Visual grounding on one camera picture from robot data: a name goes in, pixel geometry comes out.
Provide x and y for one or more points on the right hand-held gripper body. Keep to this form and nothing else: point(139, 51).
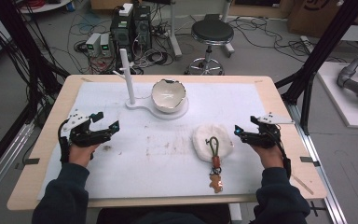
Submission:
point(265, 135)

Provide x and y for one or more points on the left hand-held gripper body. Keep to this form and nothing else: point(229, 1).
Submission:
point(82, 135)

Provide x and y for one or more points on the person's left hand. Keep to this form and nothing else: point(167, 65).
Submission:
point(80, 155)

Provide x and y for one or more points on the person's right hand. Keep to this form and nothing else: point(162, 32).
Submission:
point(269, 156)

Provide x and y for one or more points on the white fluffy round pad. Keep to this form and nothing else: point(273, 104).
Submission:
point(202, 141)

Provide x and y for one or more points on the white table mat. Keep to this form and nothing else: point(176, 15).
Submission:
point(136, 161)

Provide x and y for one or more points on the white branched stand with base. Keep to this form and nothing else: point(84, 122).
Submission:
point(130, 87)

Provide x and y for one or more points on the wooden table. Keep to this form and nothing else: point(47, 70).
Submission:
point(287, 180)

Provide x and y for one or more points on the white eggshell-shaped bowl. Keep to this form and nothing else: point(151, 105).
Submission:
point(168, 95)

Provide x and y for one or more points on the grey bench power supply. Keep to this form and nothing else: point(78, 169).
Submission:
point(92, 43)
point(105, 45)

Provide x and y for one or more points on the white floor board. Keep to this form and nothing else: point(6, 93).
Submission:
point(338, 102)

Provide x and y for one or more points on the black computer tower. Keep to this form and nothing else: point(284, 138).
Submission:
point(121, 35)
point(142, 26)

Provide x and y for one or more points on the white desk leg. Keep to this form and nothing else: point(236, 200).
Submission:
point(227, 28)
point(174, 28)

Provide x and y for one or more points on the black round stool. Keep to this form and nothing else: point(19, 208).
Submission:
point(212, 31)

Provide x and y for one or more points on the person's dark lap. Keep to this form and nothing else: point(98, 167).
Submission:
point(161, 217)

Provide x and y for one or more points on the white box on tower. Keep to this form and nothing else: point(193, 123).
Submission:
point(126, 9)

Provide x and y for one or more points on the cardboard box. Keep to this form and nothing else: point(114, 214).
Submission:
point(317, 15)

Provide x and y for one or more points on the aluminium rail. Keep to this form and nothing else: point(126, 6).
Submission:
point(3, 158)
point(326, 174)

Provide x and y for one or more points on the black metal frame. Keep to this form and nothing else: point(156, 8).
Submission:
point(21, 49)
point(320, 53)

